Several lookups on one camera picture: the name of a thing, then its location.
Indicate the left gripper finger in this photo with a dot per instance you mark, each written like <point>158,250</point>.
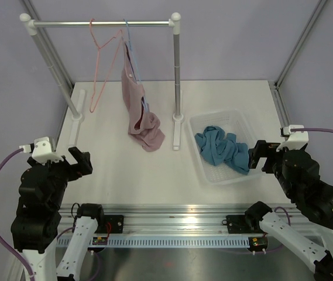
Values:
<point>76,154</point>
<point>85,165</point>

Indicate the white plastic basket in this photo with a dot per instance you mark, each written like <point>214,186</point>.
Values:
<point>231,121</point>

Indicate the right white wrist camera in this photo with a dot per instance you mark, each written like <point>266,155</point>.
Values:
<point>295,136</point>

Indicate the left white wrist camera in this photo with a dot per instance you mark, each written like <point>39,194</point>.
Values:
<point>42,150</point>

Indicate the mauve tank top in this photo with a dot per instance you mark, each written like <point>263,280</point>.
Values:
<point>144,125</point>

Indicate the left aluminium frame post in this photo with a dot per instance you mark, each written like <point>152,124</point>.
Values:
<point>29,8</point>

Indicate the white slotted cable duct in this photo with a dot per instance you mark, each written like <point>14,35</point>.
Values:
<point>171,242</point>

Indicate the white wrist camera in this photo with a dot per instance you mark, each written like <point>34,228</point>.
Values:
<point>42,150</point>
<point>295,136</point>

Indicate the teal tank top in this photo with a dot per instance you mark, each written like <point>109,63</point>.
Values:
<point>218,147</point>

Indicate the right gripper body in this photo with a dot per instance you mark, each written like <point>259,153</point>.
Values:
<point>273,164</point>

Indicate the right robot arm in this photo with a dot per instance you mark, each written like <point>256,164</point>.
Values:
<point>299,177</point>

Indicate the pink wire hanger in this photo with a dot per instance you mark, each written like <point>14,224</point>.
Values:
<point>98,91</point>

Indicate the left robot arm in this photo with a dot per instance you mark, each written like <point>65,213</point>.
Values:
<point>35,228</point>

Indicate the aluminium mounting rail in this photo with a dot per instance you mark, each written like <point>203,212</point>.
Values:
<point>175,220</point>

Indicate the aluminium frame post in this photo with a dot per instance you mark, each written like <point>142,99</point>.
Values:
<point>29,8</point>
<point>308,28</point>

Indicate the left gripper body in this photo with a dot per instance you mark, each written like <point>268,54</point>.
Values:
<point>62,172</point>

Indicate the blue wire hanger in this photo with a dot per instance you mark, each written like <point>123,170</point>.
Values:
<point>134,66</point>

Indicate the right aluminium frame post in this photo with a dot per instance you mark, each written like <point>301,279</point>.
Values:
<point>308,28</point>

